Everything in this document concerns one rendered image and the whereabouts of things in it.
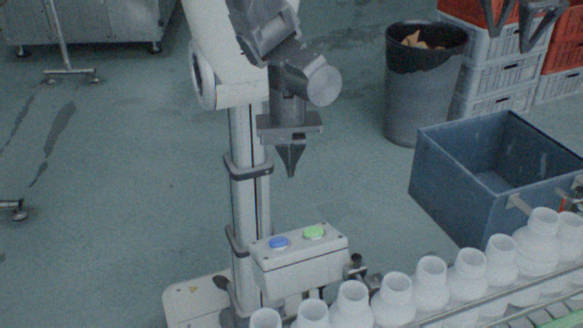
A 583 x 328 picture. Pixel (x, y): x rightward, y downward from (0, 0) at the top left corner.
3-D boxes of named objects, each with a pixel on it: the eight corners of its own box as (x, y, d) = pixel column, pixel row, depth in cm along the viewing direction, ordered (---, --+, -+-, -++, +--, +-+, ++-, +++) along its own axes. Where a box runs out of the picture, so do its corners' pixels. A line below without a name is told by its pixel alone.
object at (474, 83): (467, 103, 302) (475, 68, 289) (422, 76, 332) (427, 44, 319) (539, 82, 325) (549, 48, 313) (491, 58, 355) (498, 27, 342)
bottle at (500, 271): (482, 297, 85) (504, 223, 75) (508, 325, 80) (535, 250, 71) (453, 311, 83) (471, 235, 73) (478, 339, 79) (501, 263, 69)
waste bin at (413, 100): (399, 160, 292) (414, 55, 256) (361, 123, 327) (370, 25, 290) (465, 144, 306) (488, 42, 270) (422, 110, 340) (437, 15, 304)
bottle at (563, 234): (541, 279, 88) (574, 204, 79) (565, 306, 84) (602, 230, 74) (511, 285, 87) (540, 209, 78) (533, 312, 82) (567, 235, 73)
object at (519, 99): (460, 135, 315) (467, 103, 302) (417, 107, 344) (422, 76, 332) (530, 112, 338) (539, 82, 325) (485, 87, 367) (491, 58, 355)
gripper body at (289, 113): (323, 137, 79) (322, 90, 75) (256, 141, 78) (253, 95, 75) (318, 120, 85) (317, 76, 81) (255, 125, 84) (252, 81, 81)
